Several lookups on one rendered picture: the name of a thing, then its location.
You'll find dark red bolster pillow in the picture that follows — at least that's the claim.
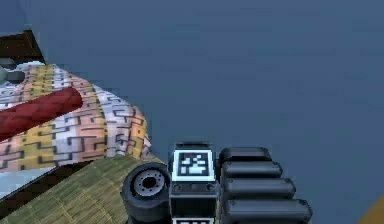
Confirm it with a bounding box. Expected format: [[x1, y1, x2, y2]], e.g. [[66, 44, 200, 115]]
[[0, 87, 84, 143]]

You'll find grey dumbbell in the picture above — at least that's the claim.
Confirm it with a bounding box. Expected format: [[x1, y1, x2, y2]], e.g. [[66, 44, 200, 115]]
[[0, 57, 26, 86]]

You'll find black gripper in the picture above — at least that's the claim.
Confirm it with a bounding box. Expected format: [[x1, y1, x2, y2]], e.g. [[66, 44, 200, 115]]
[[120, 162, 172, 224]]

